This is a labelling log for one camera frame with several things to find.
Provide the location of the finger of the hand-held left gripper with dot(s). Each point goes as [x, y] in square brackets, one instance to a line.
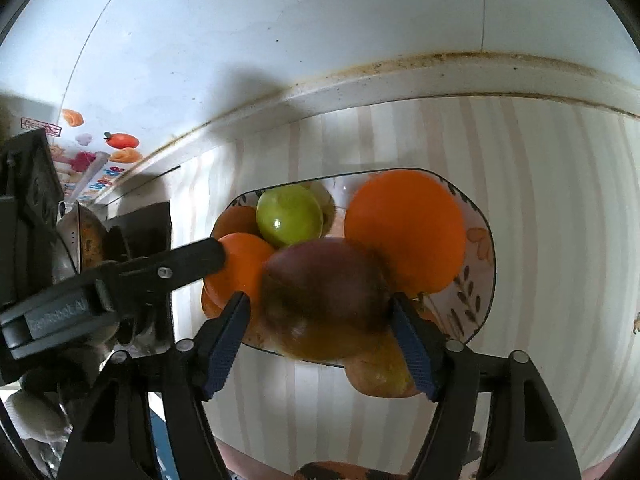
[170, 270]

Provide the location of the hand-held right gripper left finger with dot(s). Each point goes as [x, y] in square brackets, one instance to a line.
[227, 350]

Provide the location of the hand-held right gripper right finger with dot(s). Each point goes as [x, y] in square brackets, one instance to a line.
[412, 350]

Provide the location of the small orange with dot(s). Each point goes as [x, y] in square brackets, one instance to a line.
[210, 305]
[240, 275]

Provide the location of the patterned white oval plate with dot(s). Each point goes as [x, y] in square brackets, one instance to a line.
[475, 280]

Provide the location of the large orange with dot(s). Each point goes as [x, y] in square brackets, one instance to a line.
[405, 230]

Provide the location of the green apple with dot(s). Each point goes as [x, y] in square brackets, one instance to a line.
[287, 217]
[329, 210]

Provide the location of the black induction cooktop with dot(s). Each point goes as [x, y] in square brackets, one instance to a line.
[150, 220]

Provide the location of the steel wok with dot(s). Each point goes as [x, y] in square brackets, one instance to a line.
[92, 240]

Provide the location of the blue cabinet door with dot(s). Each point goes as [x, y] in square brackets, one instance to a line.
[159, 440]

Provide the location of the cat-shaped mat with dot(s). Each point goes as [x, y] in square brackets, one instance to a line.
[345, 472]

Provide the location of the white mug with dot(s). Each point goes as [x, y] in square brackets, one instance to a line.
[35, 412]

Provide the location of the striped pink tablecloth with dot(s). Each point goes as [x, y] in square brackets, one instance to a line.
[550, 210]

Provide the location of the small dark trinket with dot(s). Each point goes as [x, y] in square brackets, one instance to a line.
[636, 322]

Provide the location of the colourful wall stickers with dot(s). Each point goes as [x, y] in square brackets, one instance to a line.
[120, 141]

